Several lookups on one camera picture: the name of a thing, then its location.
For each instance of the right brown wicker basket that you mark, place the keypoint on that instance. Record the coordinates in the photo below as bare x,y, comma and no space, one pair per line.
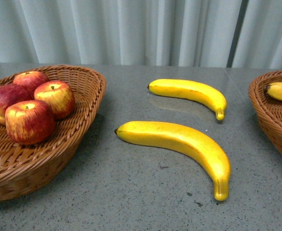
268,109

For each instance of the red apple rear of basket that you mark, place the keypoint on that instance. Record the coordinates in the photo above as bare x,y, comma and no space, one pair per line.
31,80

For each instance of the front yellow banana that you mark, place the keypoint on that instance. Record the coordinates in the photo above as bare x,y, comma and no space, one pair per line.
185,140

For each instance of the small red yellow apple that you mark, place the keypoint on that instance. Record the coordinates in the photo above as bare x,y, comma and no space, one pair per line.
58,95

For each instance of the yellow banana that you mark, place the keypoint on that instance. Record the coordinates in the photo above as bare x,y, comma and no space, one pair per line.
185,140
193,91

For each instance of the left brown wicker basket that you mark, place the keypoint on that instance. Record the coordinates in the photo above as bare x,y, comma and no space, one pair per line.
26,168

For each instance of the dark red apple in basket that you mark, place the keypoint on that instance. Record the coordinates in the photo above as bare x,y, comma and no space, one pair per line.
11,94

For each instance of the large red yellow apple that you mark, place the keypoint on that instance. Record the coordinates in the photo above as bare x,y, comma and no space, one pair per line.
29,122

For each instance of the white pleated curtain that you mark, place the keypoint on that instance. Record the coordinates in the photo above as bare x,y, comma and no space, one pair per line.
204,33

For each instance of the rear yellow banana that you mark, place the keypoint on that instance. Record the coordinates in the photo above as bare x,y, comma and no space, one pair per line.
193,91

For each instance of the brown wicker basket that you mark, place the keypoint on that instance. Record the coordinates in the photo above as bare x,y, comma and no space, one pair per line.
268,109
26,168

